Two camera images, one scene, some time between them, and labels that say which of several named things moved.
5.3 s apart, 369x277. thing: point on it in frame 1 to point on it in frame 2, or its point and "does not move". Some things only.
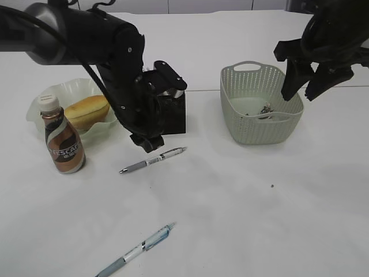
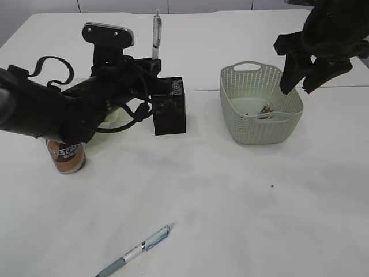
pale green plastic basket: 254,110 does not move
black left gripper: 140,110 to 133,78
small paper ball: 267,108 does not move
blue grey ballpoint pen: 144,245 does not move
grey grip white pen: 150,161 to 157,36
